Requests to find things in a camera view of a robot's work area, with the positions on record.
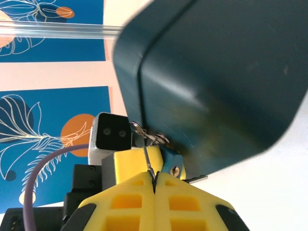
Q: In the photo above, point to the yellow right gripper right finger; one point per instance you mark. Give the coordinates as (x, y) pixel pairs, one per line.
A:
(187, 209)

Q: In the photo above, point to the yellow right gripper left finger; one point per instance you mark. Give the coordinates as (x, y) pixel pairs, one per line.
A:
(125, 209)

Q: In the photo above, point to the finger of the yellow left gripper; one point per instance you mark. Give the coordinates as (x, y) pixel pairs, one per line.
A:
(132, 163)
(183, 173)

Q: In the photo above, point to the small metal key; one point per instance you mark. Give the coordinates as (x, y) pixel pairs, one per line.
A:
(149, 163)

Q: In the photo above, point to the blue padlock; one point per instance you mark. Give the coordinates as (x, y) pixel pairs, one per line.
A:
(172, 160)

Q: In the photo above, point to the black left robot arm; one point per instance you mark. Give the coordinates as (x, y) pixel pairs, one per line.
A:
(48, 220)

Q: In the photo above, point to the Starry Night print tin box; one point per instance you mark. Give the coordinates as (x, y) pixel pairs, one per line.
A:
(216, 84)

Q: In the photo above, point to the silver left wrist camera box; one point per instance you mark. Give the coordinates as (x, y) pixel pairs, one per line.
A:
(110, 132)

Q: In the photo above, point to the blue leaf print wall poster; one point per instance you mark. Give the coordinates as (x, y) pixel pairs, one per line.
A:
(60, 50)
(48, 101)

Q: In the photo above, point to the aluminium profile rail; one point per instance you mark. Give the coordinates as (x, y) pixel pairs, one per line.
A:
(60, 30)

